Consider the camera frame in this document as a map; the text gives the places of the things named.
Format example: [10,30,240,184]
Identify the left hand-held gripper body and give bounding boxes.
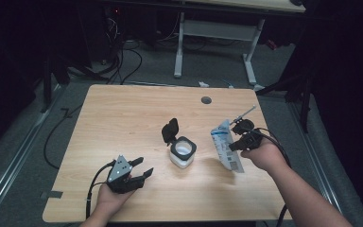
[106,154,139,195]

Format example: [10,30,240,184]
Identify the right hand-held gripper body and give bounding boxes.
[229,105,264,151]

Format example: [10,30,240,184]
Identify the white and blue pouch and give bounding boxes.
[210,118,246,174]

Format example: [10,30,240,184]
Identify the clear jar with black lid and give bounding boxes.
[161,117,199,170]

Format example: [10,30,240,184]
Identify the person's right hand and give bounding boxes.
[240,137,290,174]

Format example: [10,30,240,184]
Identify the person's left hand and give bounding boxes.
[94,183,135,218]

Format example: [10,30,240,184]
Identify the black stand legs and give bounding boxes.
[39,56,71,114]
[254,71,314,134]

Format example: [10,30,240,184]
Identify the grey tape piece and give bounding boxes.
[40,190,64,201]

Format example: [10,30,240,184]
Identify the white-legged wooden desk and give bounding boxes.
[173,0,307,87]

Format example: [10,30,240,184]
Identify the dark computer tower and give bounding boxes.
[78,4,125,65]

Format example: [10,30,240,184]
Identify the right hand-held gripper cable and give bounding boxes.
[251,127,293,227]

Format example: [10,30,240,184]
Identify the hand-held gripper cable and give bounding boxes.
[85,159,117,220]
[251,127,293,227]

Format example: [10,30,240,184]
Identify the left hand-held gripper cable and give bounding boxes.
[85,159,117,220]

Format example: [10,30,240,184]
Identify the metal floor rail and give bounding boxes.
[0,83,68,222]
[287,101,350,227]

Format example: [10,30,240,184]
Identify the long black floor cable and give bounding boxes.
[43,103,85,170]

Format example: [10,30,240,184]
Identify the bundle of black cables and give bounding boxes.
[99,38,144,86]

